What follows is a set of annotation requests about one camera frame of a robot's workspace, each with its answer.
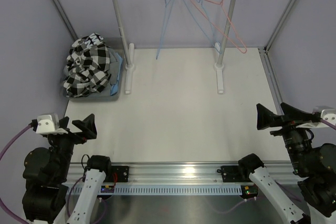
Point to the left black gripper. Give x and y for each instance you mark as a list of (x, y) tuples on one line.
[(87, 126)]

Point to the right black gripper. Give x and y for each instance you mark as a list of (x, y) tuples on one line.
[(265, 118)]

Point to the light blue shirt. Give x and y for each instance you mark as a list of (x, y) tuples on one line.
[(118, 77)]

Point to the black white checkered shirt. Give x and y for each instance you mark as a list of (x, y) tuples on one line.
[(87, 68)]

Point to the pink wire hanger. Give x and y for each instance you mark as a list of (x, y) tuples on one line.
[(213, 26)]

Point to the blue hanger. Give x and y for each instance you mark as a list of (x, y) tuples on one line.
[(199, 14), (168, 5)]

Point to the grey shirt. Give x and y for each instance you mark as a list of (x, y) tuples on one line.
[(114, 66)]

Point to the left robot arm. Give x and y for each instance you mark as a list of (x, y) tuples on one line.
[(46, 171)]

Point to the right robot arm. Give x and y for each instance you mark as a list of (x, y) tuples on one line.
[(314, 165)]

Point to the white and silver clothes rack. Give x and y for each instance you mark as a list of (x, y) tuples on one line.
[(129, 50)]

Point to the clear grey plastic bin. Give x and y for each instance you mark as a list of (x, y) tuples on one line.
[(108, 94)]

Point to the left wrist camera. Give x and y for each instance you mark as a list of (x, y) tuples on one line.
[(48, 124)]

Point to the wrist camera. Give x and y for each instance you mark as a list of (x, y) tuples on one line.
[(48, 124), (325, 114)]

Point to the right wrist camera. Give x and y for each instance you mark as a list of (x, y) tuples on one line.
[(325, 114)]

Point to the aluminium mounting rail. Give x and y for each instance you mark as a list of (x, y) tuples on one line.
[(196, 173)]

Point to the slotted cable duct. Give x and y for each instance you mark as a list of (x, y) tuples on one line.
[(173, 190)]

